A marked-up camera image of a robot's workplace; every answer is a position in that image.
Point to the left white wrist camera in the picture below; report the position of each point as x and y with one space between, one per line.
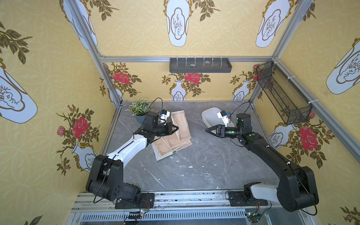
164 115

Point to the black wire mesh basket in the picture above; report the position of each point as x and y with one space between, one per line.
289 102

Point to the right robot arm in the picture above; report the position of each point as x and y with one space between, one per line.
297 187

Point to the grey wall shelf tray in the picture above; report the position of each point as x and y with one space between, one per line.
200 65

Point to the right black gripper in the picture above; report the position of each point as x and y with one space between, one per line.
221 131

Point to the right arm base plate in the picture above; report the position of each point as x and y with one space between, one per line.
244 198

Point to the potted green plant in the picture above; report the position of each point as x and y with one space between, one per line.
139 109

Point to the pink lined stationery paper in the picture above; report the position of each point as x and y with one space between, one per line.
179 120
161 147
173 142

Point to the white oval storage box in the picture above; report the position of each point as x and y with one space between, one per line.
210 118

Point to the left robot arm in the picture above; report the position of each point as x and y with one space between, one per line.
106 175

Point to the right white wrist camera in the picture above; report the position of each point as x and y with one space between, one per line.
225 117

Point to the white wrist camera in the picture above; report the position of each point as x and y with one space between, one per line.
225 117
164 115

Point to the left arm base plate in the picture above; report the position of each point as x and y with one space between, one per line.
142 200

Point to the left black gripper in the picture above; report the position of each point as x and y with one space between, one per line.
169 129

